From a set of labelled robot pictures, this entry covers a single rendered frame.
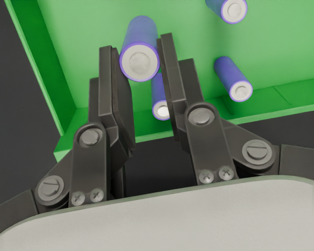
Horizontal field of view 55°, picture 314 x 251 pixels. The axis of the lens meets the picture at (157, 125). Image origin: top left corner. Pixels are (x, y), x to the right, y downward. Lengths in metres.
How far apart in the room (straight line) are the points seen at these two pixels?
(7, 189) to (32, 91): 0.29
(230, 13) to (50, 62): 0.15
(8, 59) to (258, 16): 0.51
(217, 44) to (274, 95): 0.07
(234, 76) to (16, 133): 0.59
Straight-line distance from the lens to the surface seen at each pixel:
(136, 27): 0.16
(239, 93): 0.24
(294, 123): 0.76
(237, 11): 0.22
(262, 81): 0.31
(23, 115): 0.73
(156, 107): 0.24
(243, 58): 0.30
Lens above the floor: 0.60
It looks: 61 degrees down
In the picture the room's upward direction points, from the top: 177 degrees clockwise
